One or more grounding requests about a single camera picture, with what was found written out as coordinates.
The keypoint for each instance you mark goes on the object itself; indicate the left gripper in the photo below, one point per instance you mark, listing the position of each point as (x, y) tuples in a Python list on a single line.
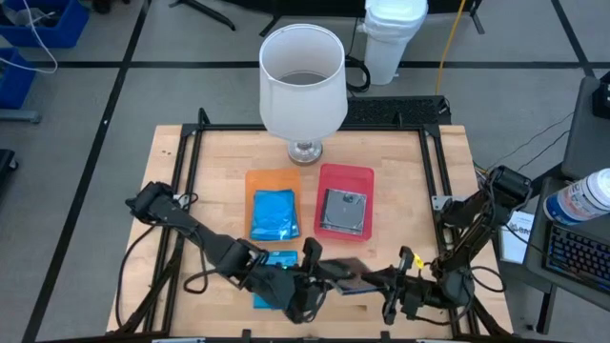
[(290, 290)]

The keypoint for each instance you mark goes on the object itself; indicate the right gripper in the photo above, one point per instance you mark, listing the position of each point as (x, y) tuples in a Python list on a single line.
[(412, 295)]

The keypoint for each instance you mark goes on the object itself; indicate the clear jewel case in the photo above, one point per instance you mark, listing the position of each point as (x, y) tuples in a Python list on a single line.
[(343, 212), (324, 227), (357, 286)]

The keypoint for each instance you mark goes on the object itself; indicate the blue jewel case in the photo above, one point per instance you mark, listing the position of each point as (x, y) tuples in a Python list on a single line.
[(286, 257), (274, 209)]

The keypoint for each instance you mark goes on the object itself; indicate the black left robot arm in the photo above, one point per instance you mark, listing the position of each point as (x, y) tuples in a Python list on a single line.
[(209, 238)]

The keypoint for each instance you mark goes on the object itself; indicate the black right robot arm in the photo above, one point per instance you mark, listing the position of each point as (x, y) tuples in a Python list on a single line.
[(510, 183)]

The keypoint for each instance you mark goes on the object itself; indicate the pink plastic bin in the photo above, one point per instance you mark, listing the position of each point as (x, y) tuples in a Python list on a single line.
[(345, 174)]

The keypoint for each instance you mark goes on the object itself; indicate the orange plastic bin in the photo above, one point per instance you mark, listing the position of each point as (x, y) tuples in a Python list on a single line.
[(271, 178)]

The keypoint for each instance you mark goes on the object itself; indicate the white paper sheet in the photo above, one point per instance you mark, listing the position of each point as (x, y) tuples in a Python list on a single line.
[(514, 238)]

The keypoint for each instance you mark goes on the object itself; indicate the dark grey desk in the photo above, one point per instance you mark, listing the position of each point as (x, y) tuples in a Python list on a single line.
[(536, 238)]

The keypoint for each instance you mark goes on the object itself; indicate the white shade table lamp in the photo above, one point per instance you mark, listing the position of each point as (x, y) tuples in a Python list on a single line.
[(305, 109)]

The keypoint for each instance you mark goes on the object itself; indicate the black perforated panel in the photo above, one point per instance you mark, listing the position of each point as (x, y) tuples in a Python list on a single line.
[(395, 110)]

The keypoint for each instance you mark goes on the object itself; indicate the black keyboard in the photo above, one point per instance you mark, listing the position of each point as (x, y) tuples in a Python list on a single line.
[(576, 255)]

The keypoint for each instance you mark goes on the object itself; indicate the white wipes canister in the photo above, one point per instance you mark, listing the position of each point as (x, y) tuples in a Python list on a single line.
[(581, 197)]

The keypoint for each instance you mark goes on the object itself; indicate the white trash bin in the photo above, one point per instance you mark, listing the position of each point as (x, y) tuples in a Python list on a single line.
[(393, 38)]

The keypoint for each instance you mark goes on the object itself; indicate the grey side table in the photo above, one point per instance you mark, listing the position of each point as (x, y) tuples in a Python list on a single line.
[(588, 138)]

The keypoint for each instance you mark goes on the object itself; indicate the black device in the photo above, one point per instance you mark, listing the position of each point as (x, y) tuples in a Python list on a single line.
[(603, 97)]

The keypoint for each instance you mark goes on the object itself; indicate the black light stand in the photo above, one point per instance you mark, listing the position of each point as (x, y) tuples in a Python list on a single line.
[(206, 15)]

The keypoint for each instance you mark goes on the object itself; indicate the black floor object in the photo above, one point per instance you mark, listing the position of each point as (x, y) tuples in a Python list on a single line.
[(7, 164)]

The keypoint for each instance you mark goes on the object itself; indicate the grey metal bar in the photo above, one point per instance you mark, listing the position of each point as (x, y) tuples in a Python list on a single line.
[(19, 116)]

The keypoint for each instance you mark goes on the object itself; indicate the blue storage crate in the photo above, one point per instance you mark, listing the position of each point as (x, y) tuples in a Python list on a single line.
[(62, 28), (14, 81)]

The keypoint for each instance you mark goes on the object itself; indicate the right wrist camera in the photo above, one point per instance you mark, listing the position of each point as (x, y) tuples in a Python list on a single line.
[(406, 259)]

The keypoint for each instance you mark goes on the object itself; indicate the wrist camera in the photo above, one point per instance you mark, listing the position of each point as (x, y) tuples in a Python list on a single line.
[(312, 252), (406, 259)]

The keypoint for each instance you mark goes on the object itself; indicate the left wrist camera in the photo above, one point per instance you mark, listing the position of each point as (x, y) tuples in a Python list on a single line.
[(312, 252)]

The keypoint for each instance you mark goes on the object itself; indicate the black table frame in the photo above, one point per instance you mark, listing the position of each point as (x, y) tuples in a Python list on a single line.
[(229, 127)]

